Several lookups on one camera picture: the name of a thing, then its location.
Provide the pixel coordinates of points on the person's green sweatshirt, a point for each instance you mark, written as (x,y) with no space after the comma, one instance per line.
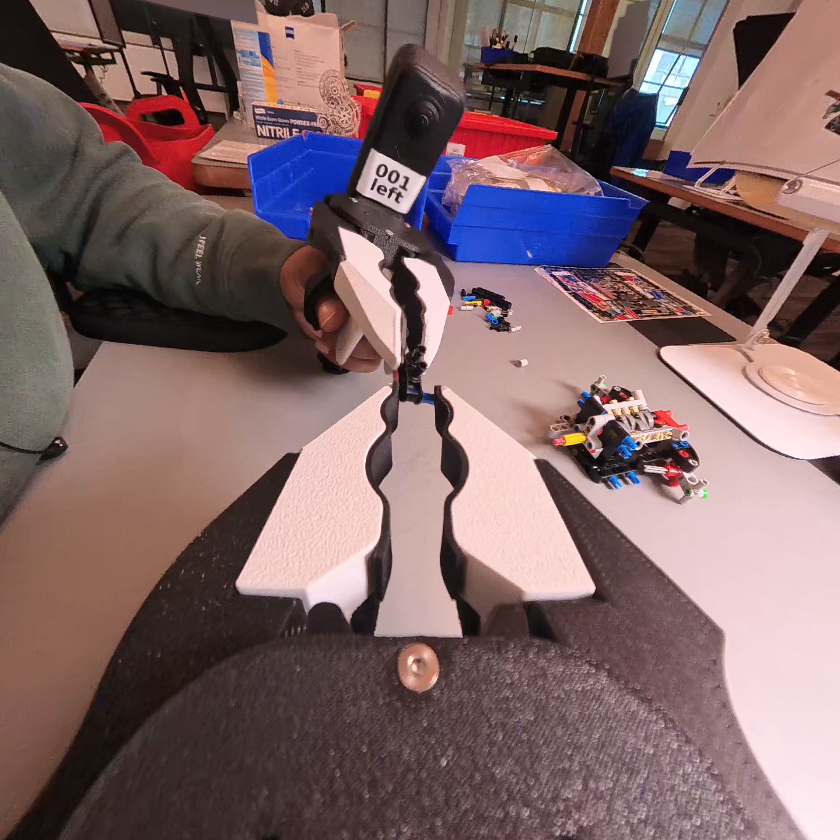
(26,361)

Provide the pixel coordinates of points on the gear patterned card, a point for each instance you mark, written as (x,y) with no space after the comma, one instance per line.
(338,105)

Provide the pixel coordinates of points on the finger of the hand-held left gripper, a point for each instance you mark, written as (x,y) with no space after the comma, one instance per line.
(364,295)
(433,302)

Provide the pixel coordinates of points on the blue yellow printed box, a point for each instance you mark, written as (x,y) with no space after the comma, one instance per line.
(253,65)

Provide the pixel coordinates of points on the black mat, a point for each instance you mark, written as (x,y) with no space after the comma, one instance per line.
(689,331)

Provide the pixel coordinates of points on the person's left hand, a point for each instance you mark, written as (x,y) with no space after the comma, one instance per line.
(295,275)

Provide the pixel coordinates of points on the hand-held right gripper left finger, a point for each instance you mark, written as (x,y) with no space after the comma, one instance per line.
(315,525)

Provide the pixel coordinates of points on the blue white glove box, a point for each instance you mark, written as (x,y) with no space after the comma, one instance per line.
(282,128)

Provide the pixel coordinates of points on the red plastic container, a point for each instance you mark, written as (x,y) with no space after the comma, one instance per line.
(170,151)

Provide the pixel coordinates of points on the printed lego instruction booklet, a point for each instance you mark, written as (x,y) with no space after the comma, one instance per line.
(620,292)

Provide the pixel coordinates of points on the red plastic bin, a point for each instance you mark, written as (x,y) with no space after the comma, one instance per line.
(505,134)

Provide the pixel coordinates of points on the white cardboard box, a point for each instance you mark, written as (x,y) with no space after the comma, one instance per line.
(302,65)

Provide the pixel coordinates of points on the lego car chassis assembly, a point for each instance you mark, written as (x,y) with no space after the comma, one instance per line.
(623,433)

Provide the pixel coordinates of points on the large white paper sheet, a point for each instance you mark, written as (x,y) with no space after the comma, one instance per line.
(774,111)

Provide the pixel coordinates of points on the dark blue jacket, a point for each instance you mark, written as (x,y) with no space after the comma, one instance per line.
(630,124)

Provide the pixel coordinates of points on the clear bags of parts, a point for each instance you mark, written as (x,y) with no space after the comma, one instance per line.
(525,170)

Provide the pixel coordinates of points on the blue plastic bin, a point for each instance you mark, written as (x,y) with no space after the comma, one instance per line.
(525,229)
(289,184)

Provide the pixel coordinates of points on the pile of small lego pieces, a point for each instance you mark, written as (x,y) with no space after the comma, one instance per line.
(489,298)

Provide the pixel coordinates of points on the black lego beam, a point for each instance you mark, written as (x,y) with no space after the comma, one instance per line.
(413,377)

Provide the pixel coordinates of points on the blue pencil cup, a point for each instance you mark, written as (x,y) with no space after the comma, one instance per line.
(499,52)

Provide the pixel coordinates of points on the person's left forearm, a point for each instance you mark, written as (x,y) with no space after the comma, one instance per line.
(131,229)

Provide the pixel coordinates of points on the wooden desk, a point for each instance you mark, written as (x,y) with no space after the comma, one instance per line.
(722,203)
(544,71)

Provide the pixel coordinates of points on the black chair armrest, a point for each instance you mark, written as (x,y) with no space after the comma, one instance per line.
(164,321)

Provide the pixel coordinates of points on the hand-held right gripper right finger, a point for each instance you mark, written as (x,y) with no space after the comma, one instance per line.
(518,525)

